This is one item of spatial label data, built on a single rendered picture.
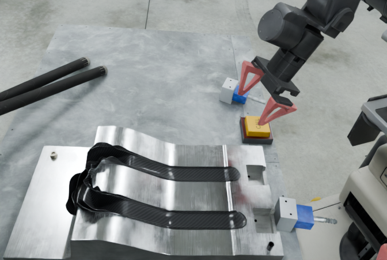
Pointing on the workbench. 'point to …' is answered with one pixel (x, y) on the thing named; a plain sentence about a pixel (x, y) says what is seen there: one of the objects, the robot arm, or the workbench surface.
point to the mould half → (136, 191)
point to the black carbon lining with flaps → (91, 162)
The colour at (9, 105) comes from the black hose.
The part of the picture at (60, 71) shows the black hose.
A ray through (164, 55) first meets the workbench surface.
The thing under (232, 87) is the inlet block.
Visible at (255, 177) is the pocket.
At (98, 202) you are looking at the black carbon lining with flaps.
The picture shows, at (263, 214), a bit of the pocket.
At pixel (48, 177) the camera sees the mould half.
